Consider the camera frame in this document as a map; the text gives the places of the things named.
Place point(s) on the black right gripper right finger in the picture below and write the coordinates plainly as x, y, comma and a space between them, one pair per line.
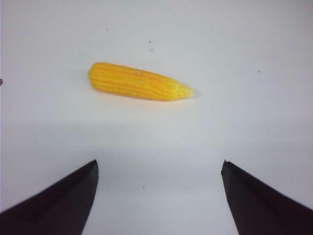
258, 209

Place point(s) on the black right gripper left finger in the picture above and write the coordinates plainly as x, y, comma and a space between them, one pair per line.
61, 209

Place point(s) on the yellow corn cob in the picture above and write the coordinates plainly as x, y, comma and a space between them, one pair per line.
127, 81

